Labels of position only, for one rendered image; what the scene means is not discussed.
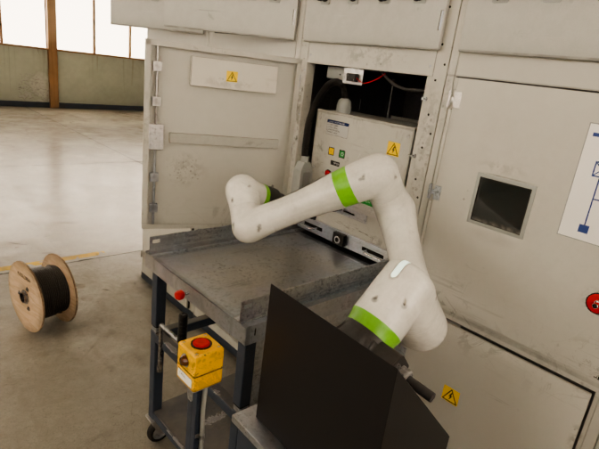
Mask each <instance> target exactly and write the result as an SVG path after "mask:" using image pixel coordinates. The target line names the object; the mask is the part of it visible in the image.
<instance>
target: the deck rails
mask: <svg viewBox="0 0 599 449"><path fill-rule="evenodd" d="M287 233H295V232H294V231H293V230H291V226H288V227H285V228H283V229H282V230H279V231H276V232H275V233H271V234H270V235H268V236H267V237H273V236H277V235H283V234H287ZM267 237H265V238H267ZM157 239H160V242H156V243H152V240H157ZM238 242H241V241H239V240H237V239H236V238H235V236H234V234H233V231H232V225H231V224H230V225H223V226H217V227H211V228H205V229H199V230H193V231H187V232H180V233H170V234H163V235H157V236H152V237H150V247H149V255H150V256H151V257H153V258H156V257H165V256H169V255H175V254H179V253H185V252H189V251H195V250H199V249H208V248H214V247H218V246H224V245H228V244H234V243H238ZM388 262H389V260H385V261H381V262H379V263H375V264H372V265H367V266H363V267H359V268H357V269H353V270H350V271H347V272H344V273H338V274H335V275H332V276H328V277H325V278H322V279H319V280H315V281H312V282H306V283H303V284H300V285H297V286H293V287H290V288H287V289H284V290H282V291H283V292H284V293H286V294H287V295H289V296H290V297H292V298H294V299H295V300H297V301H298V302H300V303H301V304H302V305H303V304H306V303H308V302H312V301H315V300H318V299H320V298H325V297H328V296H331V295H333V294H337V293H340V292H343V291H345V290H350V289H353V288H355V287H358V286H361V285H365V284H367V283H370V282H373V280H374V279H375V278H376V276H377V275H378V274H379V272H380V271H381V270H382V269H383V267H384V266H385V265H387V263H388ZM269 296H270V293H268V294H265V295H262V296H258V297H255V298H250V299H246V300H243V301H242V303H241V312H240V315H237V316H234V317H233V318H234V319H235V320H236V321H237V322H238V323H240V324H243V323H246V322H250V321H253V320H257V319H259V318H262V317H265V316H267V312H268V304H269ZM250 303H252V306H251V307H248V308H244V305H247V304H250Z"/></svg>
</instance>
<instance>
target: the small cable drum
mask: <svg viewBox="0 0 599 449"><path fill-rule="evenodd" d="M9 291H10V295H11V300H12V304H13V307H14V310H15V312H16V314H17V316H18V318H19V319H20V321H21V323H22V324H23V326H24V327H25V328H26V329H27V330H29V331H31V332H38V331H40V330H41V329H42V327H43V325H44V322H45V318H48V317H51V316H54V315H56V316H57V317H58V318H59V319H60V320H62V321H64V322H69V321H71V320H73V319H74V317H75V316H76V314H77V311H78V291H77V286H76V283H75V280H74V277H73V275H72V273H71V270H70V268H69V267H68V265H67V264H66V262H65V261H64V260H63V259H62V258H61V257H60V256H59V255H57V254H54V253H51V254H48V255H46V256H45V258H44V261H43V263H42V266H38V267H34V268H30V267H29V266H28V265H27V264H26V263H24V262H23V261H15V262H13V263H12V265H11V268H10V272H9Z"/></svg>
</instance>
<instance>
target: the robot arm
mask: <svg viewBox="0 0 599 449"><path fill-rule="evenodd" d="M226 198H227V202H228V206H229V208H230V213H231V222H232V231H233V234H234V236H235V238H236V239H237V240H239V241H241V242H243V243H254V242H257V241H259V240H261V239H263V238H265V237H267V236H268V235H270V234H271V233H275V232H276V231H279V230H282V229H283V228H285V227H288V226H290V225H294V224H297V223H298V222H301V221H303V220H306V219H309V218H310V219H313V220H316V217H317V216H319V215H322V214H325V213H329V212H332V211H335V210H339V209H344V208H346V207H349V206H352V205H356V204H358V203H361V202H364V201H367V200H370V201H371V203H372V205H373V209H374V212H375V215H376V218H377V220H378V223H379V226H380V228H381V231H382V236H383V239H384V242H385V246H386V250H387V254H388V258H389V262H388V263H387V265H385V266H384V267H383V269H382V270H381V271H380V272H379V274H378V275H377V276H376V278H375V279H374V280H373V282H372V283H371V284H370V285H369V287H368V288H367V289H366V291H365V292H364V293H363V295H362V296H361V297H360V299H359V300H358V301H357V302H356V304H355V305H354V306H353V307H352V310H351V312H350V314H349V316H348V317H347V319H346V320H345V321H344V322H343V323H341V324H340V325H338V326H337V327H336V328H338V329H339V330H341V331H343V332H344V333H345V334H347V335H348V336H350V337H351V338H353V339H354V340H355V341H357V342H358V343H360V344H361V345H363V346H364V347H366V348H368V349H369V350H371V351H372V352H373V353H375V354H376V355H378V356H379V357H380V358H382V359H383V360H385V361H386V362H388V363H390V364H391V365H393V366H394V367H396V368H397V369H398V370H399V371H400V373H401V374H402V375H403V377H404V378H405V379H406V381H407V382H408V383H409V385H410V386H411V387H412V388H413V390H414V391H415V393H417V394H418V395H420V396H421V397H423V398H424V399H425V400H427V401H428V402H430V403H431V402H432V401H433V399H434V398H435V396H436V393H434V392H433V391H431V390H430V389H429V388H427V387H425V386H424V385H423V384H422V383H421V382H419V381H418V380H416V379H415V378H413V372H412V371H411V370H410V369H408V367H409V364H408V363H407V361H406V359H405V357H404V356H403V355H401V354H400V353H399V352H398V351H396V350H395V349H393V348H394V347H395V346H397V345H398V344H399V343H400V342H402V343H403V344H404V345H405V346H407V347H409V348H411V349H413V350H415V351H429V350H432V349H434V348H436V347H437V346H439V345H440V344H441V343H442V341H443V340H444V338H445V337H446V335H447V318H446V316H445V315H444V312H443V310H442V308H441V306H440V303H439V300H438V298H437V294H436V290H435V286H434V284H433V282H432V280H431V279H430V276H429V273H428V270H427V267H426V264H425V261H424V257H423V251H422V247H421V243H420V237H419V232H418V225H417V218H416V207H415V204H414V201H413V199H412V198H411V196H410V195H409V193H408V192H407V190H406V188H405V186H404V184H403V182H402V179H401V176H400V173H399V170H398V165H397V163H396V162H395V160H394V159H393V158H391V157H390V156H388V155H386V154H383V153H373V154H370V155H368V156H365V157H363V158H362V159H358V160H356V161H354V162H352V163H350V164H348V165H346V166H344V167H341V168H339V169H337V170H335V171H332V172H331V173H329V174H327V175H325V176H323V177H321V178H319V179H317V180H316V181H314V182H313V183H311V184H308V185H306V186H304V187H302V188H300V189H298V190H297V191H294V192H291V193H289V194H286V195H284V194H282V193H280V192H279V191H278V190H277V189H276V188H274V186H273V185H272V186H268V185H265V184H262V183H260V182H258V181H256V180H255V179H254V178H252V177H251V176H248V175H245V174H240V175H236V176H233V177H232V178H231V179H230V180H229V181H228V182H227V184H226Z"/></svg>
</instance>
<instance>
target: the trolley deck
mask: <svg viewBox="0 0 599 449"><path fill-rule="evenodd" d="M145 266H146V267H147V268H148V269H150V270H151V271H152V272H153V273H155V274H156V275H157V276H159V277H160V278H161V279H162V280H163V281H164V282H165V283H166V284H168V285H169V286H170V287H171V288H173V289H174V290H175V291H177V290H182V291H184V292H187V291H189V294H188V295H185V298H186V299H187V300H188V301H189V302H191V303H192V304H193V305H194V306H196V307H197V308H198V309H200V310H201V311H202V312H203V313H204V314H205V315H207V316H208V317H209V318H210V319H211V320H213V321H214V322H215V323H216V324H218V325H219V326H220V327H221V328H223V329H224V330H225V331H227V332H228V333H229V334H230V335H232V336H233V337H234V338H235V339H237V340H238V341H239V342H241V343H242V344H243V345H244V346H248V345H250V344H252V343H255V342H258V341H261V340H262V339H265V335H266V327H267V316H265V317H262V318H259V319H257V320H253V321H250V322H246V323H243V324H240V323H238V322H237V321H236V320H235V319H234V318H233V317H234V316H237V315H240V312H241V303H242V301H243V300H246V299H250V298H255V297H258V296H262V295H265V294H268V293H270V288H271V283H272V284H273V285H275V286H276V287H277V288H278V289H280V290H284V289H287V288H290V287H293V286H297V285H300V284H303V283H306V282H312V281H315V280H319V279H322V278H325V277H328V276H332V275H335V274H338V273H344V272H347V271H350V270H353V269H357V268H359V267H363V266H364V265H361V264H359V263H358V262H356V261H354V260H352V259H350V258H348V257H344V256H343V255H341V254H339V253H337V252H335V251H333V250H331V249H328V248H326V247H324V246H322V245H320V244H318V243H316V242H314V241H312V240H310V239H307V238H305V237H303V236H301V235H299V234H297V233H287V234H283V235H277V236H273V237H267V238H263V239H261V240H259V241H257V242H254V243H243V242H238V243H234V244H228V245H224V246H218V247H214V248H208V249H199V250H195V251H189V252H185V253H179V254H175V255H169V256H165V257H156V258H153V257H151V256H150V255H149V250H146V251H145ZM370 284H371V282H370V283H367V284H365V285H361V286H358V287H355V288H353V289H350V290H345V291H343V292H340V293H337V294H333V295H331V296H328V297H325V298H320V299H318V300H315V301H312V302H308V303H306V304H303V306H305V307H307V308H308V309H310V310H311V311H313V312H314V313H315V314H317V315H319V316H320V317H322V318H324V317H326V316H329V315H332V314H336V313H339V312H341V311H344V310H346V309H349V308H351V307H353V306H354V305H355V304H356V302H357V301H358V300H359V299H360V297H361V296H362V295H363V293H364V292H365V291H366V289H367V288H368V287H369V285H370Z"/></svg>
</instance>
